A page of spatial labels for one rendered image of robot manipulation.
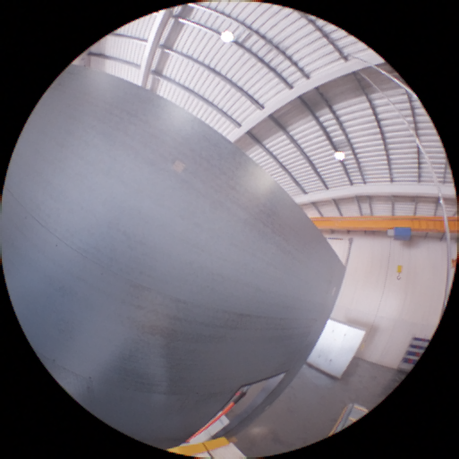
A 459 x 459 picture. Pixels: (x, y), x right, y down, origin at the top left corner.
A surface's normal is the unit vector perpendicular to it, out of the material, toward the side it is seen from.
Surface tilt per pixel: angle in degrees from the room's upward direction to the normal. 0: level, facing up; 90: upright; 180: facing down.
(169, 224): 90
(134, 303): 90
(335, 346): 90
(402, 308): 90
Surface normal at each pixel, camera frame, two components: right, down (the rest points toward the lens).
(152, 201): 0.51, 0.02
